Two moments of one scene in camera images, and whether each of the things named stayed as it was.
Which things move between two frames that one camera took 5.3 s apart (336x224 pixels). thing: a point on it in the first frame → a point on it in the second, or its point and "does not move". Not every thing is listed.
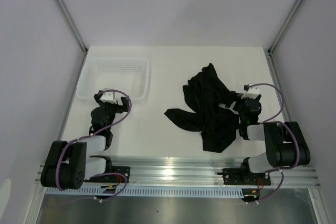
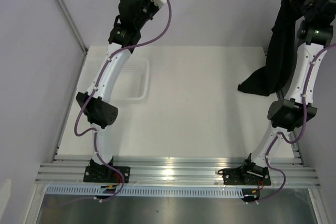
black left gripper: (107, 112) → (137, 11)
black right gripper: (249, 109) → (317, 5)
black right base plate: (242, 177) does not move
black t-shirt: (218, 126) → (268, 79)
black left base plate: (125, 170) does not move
